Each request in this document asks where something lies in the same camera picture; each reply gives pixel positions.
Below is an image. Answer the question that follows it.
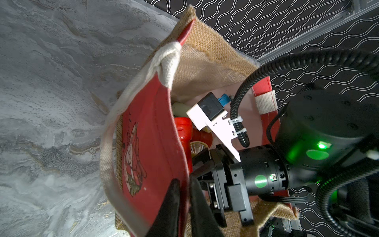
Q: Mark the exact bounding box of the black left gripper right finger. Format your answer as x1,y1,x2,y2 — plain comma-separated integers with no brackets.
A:
190,176,224,237

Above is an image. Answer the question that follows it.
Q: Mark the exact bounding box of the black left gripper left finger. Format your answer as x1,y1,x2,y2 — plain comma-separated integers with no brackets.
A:
146,179,180,237

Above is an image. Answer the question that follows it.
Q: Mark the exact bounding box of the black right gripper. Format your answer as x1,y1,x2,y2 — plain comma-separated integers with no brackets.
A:
192,145,290,227

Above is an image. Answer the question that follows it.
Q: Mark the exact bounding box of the red flashlight front row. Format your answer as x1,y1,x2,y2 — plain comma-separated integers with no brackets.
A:
174,117,192,173

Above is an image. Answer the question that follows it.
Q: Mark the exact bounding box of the light green flashlight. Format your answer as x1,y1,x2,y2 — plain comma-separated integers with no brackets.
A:
172,102,191,118

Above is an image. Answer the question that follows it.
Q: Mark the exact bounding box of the jute tote bag red trim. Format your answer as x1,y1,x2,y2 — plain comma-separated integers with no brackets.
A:
99,4,298,237

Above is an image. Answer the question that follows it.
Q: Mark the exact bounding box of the lavender flashlight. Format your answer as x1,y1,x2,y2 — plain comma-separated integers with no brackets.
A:
190,141,209,158

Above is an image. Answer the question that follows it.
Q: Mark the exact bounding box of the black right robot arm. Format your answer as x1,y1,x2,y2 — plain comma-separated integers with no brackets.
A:
191,49,379,237

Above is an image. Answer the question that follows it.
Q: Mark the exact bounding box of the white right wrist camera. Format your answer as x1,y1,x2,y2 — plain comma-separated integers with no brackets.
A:
186,92,247,162

